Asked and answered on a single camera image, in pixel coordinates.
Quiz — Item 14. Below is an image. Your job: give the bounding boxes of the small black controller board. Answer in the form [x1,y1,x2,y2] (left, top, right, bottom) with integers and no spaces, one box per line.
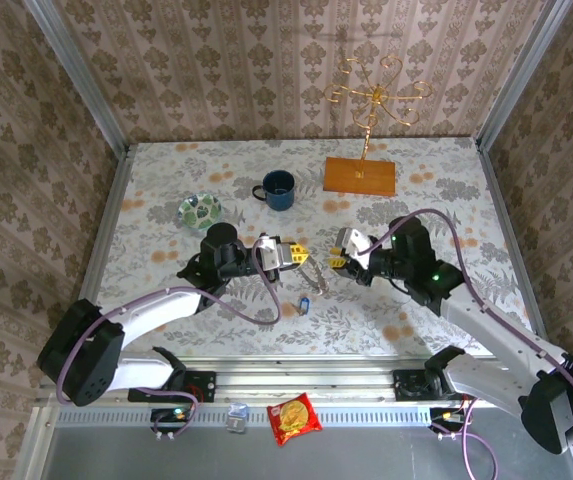
[149,405,200,442]
[428,405,472,442]

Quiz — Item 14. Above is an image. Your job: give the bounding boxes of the aluminium table edge rail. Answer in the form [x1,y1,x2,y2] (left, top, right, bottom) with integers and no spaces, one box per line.
[475,139,552,361]
[60,143,135,369]

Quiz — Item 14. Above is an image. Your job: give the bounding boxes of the grey metal panel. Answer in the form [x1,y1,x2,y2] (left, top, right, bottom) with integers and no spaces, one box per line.
[40,422,573,480]

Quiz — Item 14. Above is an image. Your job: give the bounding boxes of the floral tablecloth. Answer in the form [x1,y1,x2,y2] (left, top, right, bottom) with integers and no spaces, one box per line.
[85,138,537,359]

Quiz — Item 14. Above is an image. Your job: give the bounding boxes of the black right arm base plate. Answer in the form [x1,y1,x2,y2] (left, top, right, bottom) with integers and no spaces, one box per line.
[393,368,487,402]

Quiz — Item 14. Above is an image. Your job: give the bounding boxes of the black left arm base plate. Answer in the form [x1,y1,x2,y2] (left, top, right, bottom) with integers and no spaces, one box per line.
[127,370,217,404]

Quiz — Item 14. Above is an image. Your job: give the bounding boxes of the green leaf pattern bowl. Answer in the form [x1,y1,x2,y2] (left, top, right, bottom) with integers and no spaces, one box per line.
[176,192,224,232]

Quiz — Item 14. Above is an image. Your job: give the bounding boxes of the dark blue enamel mug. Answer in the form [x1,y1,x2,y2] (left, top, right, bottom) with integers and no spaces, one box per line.
[251,169,297,212]

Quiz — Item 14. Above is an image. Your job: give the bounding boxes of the perforated metal cable duct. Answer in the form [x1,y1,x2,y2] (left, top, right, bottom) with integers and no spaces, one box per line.
[55,403,467,427]

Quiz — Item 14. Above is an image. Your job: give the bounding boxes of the aluminium mounting rail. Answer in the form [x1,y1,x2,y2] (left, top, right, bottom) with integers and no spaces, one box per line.
[40,355,532,404]

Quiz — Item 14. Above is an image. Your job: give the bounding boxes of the aluminium frame post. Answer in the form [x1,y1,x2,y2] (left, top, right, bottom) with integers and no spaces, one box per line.
[23,0,132,156]
[475,0,573,151]

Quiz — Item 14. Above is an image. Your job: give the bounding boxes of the silver metal keyring holder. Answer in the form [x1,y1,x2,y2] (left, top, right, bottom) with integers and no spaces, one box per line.
[299,259,330,297]

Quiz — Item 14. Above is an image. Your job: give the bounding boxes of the red snack packet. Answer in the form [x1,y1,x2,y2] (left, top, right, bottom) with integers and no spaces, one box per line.
[266,392,324,448]

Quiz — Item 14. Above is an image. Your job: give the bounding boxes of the small clear plastic box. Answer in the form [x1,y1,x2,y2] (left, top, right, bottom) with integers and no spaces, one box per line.
[225,402,250,434]

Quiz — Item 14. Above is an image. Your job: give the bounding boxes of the gold wire stand wooden base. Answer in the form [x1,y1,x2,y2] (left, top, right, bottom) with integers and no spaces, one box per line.
[322,55,435,197]

